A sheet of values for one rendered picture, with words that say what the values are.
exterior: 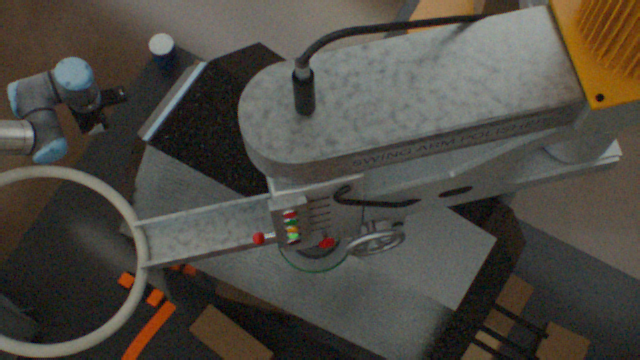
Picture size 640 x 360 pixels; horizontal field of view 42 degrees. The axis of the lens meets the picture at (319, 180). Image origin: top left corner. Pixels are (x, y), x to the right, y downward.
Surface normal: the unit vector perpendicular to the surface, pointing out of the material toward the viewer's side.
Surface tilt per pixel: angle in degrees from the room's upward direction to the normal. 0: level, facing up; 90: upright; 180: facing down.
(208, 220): 2
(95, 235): 0
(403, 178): 4
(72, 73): 10
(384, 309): 45
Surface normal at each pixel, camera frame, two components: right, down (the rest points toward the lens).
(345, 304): -0.36, 0.32
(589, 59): -0.02, -0.36
